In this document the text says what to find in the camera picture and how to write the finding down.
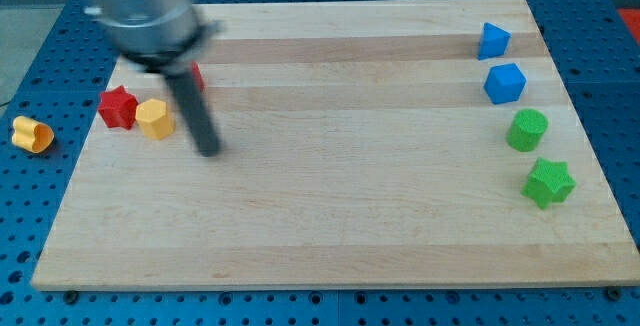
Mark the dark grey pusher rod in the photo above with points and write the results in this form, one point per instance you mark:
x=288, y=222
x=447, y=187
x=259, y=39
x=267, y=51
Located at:
x=184, y=87

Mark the blue triangle block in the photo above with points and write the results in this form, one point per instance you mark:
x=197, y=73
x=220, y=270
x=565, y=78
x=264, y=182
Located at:
x=493, y=42

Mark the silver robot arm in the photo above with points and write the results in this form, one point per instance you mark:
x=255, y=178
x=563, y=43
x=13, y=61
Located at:
x=165, y=37

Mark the red block behind rod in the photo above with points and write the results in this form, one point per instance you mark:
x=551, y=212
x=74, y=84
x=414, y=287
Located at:
x=197, y=76

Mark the yellow hexagon block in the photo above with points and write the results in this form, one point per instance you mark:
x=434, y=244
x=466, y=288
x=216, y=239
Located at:
x=155, y=119

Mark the red star block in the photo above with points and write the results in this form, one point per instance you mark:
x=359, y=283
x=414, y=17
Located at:
x=117, y=108

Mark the yellow heart block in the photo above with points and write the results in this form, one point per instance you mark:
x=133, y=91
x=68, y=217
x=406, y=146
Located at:
x=31, y=135

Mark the wooden board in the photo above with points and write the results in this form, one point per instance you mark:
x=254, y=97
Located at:
x=360, y=151

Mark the blue hexagon block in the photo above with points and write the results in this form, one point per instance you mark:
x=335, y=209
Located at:
x=505, y=83

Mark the green cylinder block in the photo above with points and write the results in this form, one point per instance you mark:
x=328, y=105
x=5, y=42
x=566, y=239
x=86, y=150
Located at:
x=526, y=130

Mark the green star block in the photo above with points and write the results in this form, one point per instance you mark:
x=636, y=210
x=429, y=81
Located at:
x=548, y=182

